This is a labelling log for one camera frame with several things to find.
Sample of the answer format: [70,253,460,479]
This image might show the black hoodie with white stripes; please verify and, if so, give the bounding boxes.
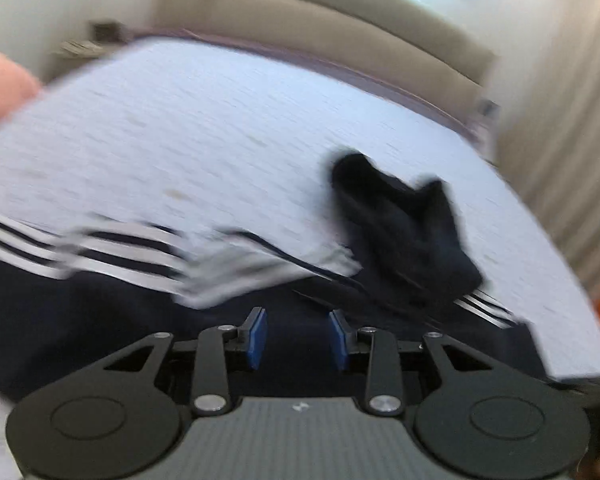
[0,152,545,402]

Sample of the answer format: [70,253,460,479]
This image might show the floral white bed cover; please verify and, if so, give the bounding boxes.
[0,37,600,480]

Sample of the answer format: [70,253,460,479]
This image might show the white paper bag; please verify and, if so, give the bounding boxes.
[467,100,500,164]

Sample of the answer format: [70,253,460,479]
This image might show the beige curtain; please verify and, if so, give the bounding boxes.
[500,0,600,298]

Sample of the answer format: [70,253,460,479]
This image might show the beige padded headboard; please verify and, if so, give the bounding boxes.
[154,0,495,122]

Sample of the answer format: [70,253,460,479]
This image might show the brown patterned pouch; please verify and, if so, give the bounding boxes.
[90,20,123,44]

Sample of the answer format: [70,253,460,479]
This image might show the grey bedside table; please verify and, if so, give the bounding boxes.
[48,40,124,80]

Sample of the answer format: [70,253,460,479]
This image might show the pink pillow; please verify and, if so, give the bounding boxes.
[0,53,42,120]

